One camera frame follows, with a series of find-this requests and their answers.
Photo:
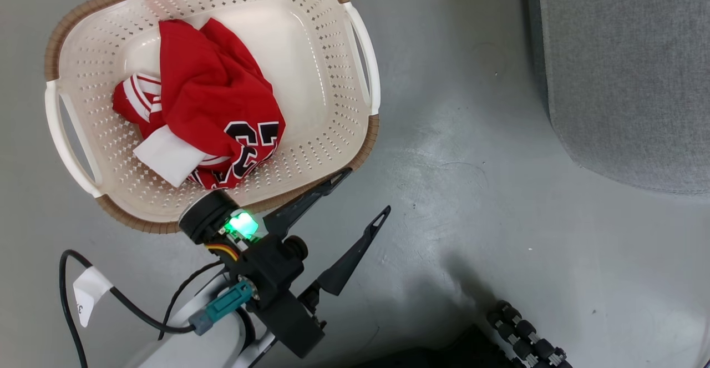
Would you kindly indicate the cream laundry basket brown rim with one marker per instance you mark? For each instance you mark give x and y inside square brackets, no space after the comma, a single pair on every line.
[310,62]

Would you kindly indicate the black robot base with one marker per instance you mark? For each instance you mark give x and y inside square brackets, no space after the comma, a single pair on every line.
[438,354]

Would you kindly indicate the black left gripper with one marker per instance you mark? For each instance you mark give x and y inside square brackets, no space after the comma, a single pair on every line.
[211,218]

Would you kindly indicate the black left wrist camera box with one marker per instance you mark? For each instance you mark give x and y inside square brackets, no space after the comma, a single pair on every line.
[274,268]

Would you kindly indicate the red basketball jersey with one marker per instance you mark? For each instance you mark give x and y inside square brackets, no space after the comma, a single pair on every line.
[211,101]

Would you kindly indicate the black roller wheel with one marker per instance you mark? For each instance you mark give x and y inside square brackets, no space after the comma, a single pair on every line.
[527,337]

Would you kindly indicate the grey fabric sofa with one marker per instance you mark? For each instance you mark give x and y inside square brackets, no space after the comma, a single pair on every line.
[627,68]

